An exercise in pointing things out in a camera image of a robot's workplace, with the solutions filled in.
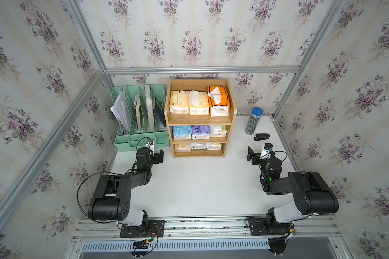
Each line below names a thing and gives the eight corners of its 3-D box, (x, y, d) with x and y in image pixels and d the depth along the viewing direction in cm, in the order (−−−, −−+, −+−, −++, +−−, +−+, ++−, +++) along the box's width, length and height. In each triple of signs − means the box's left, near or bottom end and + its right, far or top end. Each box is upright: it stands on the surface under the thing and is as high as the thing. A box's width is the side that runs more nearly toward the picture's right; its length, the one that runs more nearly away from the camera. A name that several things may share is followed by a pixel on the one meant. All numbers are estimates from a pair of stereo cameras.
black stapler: (254, 141, 108) (256, 137, 105) (252, 137, 110) (254, 134, 107) (268, 139, 109) (270, 135, 106) (266, 135, 111) (268, 132, 108)
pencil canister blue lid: (246, 134, 111) (254, 114, 96) (244, 127, 115) (251, 107, 100) (255, 134, 111) (265, 114, 96) (253, 127, 115) (262, 107, 100)
